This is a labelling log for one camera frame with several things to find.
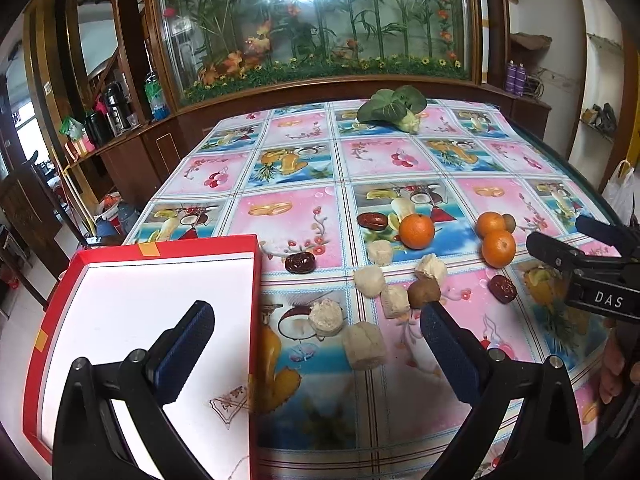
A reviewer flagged purple bottle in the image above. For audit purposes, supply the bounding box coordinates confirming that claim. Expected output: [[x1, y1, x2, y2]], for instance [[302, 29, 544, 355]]
[[504, 61, 516, 94], [514, 63, 527, 96]]

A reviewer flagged dark red jujube date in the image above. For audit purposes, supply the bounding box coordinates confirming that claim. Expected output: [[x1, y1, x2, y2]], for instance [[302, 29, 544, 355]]
[[284, 252, 317, 274], [487, 274, 518, 304], [357, 212, 388, 232]]

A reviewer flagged green leafy vegetable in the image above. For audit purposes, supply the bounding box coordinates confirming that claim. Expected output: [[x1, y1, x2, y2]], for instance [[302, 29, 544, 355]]
[[357, 86, 427, 134]]

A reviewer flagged person's right hand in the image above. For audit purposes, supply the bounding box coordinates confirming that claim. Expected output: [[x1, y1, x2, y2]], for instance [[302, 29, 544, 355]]
[[599, 318, 626, 404]]

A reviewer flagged colourful fruit print tablecloth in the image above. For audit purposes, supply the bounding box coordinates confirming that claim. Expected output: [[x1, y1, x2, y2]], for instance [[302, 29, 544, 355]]
[[128, 100, 612, 479]]

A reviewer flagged brown kiwi fruit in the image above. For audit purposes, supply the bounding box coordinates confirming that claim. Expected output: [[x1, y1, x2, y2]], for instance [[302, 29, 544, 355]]
[[502, 214, 516, 233], [407, 278, 440, 310]]

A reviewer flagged white plastic bag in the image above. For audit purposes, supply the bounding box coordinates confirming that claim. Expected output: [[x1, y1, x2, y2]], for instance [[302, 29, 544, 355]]
[[602, 159, 634, 226]]

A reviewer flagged black thermos flask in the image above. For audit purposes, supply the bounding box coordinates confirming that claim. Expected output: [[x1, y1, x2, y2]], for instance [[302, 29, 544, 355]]
[[103, 81, 131, 133]]

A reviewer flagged dark wooden chair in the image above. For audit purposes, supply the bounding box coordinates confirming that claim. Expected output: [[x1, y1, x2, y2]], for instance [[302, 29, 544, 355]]
[[1, 152, 90, 311]]

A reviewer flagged green label plastic bottle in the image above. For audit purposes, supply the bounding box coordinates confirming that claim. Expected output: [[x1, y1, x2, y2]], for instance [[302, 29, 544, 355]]
[[144, 70, 170, 120]]

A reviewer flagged red box with white inside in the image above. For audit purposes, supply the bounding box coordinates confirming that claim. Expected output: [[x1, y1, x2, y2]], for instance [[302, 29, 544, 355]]
[[23, 235, 262, 479]]

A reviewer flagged dark wooden cabinet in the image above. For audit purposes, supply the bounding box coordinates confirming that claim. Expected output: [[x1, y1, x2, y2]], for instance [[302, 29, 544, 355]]
[[66, 75, 551, 208]]

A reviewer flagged orange mandarin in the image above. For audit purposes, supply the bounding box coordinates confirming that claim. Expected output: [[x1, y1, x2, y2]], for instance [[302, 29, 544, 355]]
[[480, 230, 516, 269], [475, 211, 506, 238], [398, 214, 435, 250]]

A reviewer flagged glass display with artificial flowers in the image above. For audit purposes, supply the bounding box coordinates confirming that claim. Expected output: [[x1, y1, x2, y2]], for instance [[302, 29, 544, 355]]
[[149, 0, 472, 106]]

